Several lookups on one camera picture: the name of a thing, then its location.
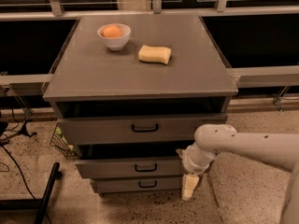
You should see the white ceramic bowl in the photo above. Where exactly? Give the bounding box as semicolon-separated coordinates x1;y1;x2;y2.
97;23;131;50

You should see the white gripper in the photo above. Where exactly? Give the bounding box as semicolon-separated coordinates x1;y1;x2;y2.
176;143;218;201

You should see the black tripod stand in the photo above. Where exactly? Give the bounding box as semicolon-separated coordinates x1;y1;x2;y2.
0;109;36;147

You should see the grey drawer cabinet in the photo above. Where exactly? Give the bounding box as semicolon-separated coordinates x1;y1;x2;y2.
42;13;239;195

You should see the wire basket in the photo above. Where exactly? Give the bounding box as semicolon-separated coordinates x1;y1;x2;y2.
50;125;77;159

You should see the orange fruit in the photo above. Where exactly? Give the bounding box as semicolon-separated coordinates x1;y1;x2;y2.
102;25;122;38

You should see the grey drawer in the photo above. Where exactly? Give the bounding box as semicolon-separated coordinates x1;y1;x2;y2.
91;176;182;194
58;113;227;145
74;141;200;180

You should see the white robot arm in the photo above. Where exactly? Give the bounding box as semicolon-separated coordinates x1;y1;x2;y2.
177;124;299;224

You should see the yellow sponge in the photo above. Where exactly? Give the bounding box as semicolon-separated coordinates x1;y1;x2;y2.
138;45;172;65

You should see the grey window rail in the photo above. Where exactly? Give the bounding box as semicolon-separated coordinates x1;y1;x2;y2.
0;6;299;96

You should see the black floor cable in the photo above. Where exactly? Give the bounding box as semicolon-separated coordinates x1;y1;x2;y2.
0;143;52;224

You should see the black metal bar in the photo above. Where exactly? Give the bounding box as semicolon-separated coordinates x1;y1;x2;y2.
0;162;61;224

